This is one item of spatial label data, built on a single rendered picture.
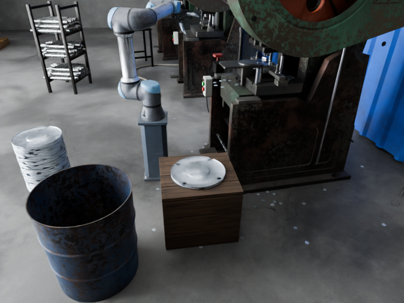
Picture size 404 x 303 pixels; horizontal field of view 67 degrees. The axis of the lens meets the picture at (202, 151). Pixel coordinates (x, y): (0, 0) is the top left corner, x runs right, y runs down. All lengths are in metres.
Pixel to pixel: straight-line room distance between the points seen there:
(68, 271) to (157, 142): 0.97
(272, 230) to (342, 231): 0.40
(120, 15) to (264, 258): 1.51
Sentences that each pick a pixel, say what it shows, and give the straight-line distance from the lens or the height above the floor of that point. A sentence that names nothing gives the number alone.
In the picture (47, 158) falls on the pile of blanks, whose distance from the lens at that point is 2.11.
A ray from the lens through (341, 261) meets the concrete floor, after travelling 1.81.
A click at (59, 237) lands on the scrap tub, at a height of 0.43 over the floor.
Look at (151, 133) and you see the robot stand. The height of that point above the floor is 0.37.
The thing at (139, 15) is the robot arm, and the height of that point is 1.06.
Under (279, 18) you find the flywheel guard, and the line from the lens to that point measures 1.50.
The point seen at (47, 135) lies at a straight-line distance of 2.18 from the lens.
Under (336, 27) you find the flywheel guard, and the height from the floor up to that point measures 1.05.
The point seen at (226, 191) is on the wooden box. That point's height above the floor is 0.35.
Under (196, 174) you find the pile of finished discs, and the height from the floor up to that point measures 0.37.
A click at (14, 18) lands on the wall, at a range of 8.86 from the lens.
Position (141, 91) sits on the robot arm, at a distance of 1.93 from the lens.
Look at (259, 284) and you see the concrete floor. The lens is 1.60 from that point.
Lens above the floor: 1.28
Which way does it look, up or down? 31 degrees down
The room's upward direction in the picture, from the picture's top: 1 degrees clockwise
